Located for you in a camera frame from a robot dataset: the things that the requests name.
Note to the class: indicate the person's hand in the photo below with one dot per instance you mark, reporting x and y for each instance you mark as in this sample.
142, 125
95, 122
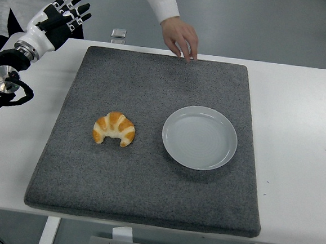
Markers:
178, 34

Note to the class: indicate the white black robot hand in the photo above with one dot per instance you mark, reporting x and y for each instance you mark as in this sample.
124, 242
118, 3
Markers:
41, 37

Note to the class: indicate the golden croissant bread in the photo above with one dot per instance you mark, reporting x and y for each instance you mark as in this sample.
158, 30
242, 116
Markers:
114, 126

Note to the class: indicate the person's forearm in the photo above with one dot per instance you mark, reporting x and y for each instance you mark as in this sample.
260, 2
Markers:
161, 0

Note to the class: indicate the round grey plate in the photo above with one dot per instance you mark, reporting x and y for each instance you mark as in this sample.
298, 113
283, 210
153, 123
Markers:
199, 139

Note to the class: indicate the silver floor socket box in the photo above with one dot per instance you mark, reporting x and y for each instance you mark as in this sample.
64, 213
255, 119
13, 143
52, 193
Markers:
119, 33

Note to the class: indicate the grey felt mat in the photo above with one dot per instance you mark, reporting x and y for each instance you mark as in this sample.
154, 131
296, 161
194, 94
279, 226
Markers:
144, 182

